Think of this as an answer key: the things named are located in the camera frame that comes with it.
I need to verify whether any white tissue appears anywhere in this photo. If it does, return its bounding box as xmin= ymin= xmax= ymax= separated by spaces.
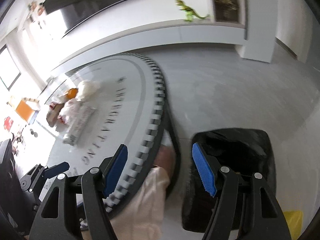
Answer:
xmin=75 ymin=80 xmax=100 ymax=101

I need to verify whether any yellow bag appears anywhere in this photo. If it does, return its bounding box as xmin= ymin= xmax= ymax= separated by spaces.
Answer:
xmin=284 ymin=210 xmax=303 ymax=240

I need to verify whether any brown cardboard box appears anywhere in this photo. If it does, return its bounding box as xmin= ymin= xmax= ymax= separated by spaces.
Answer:
xmin=46 ymin=102 xmax=65 ymax=127

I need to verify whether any white plastic wrapper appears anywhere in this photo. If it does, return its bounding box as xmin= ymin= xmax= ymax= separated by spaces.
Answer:
xmin=58 ymin=98 xmax=97 ymax=146

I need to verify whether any orange children's chair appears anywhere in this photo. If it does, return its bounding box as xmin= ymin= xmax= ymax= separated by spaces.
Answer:
xmin=15 ymin=98 xmax=39 ymax=122

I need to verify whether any orange fruit peel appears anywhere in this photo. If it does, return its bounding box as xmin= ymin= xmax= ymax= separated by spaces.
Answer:
xmin=66 ymin=88 xmax=78 ymax=100

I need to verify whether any green toy dinosaur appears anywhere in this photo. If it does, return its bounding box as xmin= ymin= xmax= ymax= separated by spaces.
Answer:
xmin=175 ymin=0 xmax=210 ymax=22

